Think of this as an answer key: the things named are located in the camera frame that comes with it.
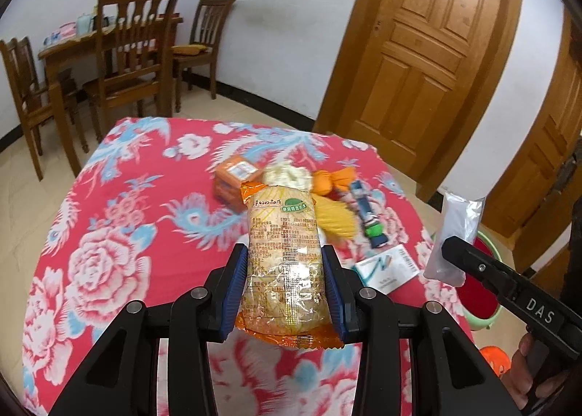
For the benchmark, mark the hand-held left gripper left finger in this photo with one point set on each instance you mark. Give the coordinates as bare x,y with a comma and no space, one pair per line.
236,293

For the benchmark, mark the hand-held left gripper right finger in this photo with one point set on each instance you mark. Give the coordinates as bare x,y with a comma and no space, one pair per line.
335,302

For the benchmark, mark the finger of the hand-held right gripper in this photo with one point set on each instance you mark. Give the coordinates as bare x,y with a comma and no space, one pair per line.
473,263

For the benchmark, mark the clear plastic bag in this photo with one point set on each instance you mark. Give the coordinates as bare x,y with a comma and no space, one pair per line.
454,225

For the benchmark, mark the orange-edged clear snack packet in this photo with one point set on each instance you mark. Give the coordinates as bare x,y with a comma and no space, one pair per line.
284,252

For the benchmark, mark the yellow foam fruit net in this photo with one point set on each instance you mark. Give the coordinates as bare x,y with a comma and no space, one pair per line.
336,218

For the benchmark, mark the cream paper ball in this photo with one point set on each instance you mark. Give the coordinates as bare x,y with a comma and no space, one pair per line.
286,175

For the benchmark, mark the person's right hand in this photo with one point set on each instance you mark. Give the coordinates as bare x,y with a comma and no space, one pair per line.
523,366

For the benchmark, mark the white and teal card box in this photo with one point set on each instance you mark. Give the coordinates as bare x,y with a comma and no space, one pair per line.
386,268

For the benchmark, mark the orange printed object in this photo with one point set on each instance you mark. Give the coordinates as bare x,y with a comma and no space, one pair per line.
495,359

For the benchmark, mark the blue and green tube packet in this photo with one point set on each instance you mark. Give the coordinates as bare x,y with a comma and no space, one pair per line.
368,216

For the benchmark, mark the orange box with white label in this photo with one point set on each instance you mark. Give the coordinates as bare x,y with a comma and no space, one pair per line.
232,179

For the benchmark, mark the crumpled orange wrapper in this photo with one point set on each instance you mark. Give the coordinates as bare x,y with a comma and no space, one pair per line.
325,182

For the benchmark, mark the panelled wooden door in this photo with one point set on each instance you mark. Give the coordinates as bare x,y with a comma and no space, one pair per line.
423,57
545,161

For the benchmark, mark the red floral tablecloth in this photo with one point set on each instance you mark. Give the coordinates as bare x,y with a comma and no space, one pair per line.
136,216

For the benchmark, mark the mustard seat cushion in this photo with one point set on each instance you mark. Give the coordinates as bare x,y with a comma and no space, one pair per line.
188,50

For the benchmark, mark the wooden slat-back chair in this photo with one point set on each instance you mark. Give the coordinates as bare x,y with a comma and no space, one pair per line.
209,29
22,88
132,48

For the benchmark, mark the wooden dining table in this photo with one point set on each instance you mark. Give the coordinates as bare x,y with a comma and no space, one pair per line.
59,54

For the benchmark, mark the pale green container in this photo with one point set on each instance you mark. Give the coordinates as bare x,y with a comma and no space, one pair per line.
84,25

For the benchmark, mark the pink packet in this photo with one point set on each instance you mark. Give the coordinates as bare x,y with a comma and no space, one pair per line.
59,34

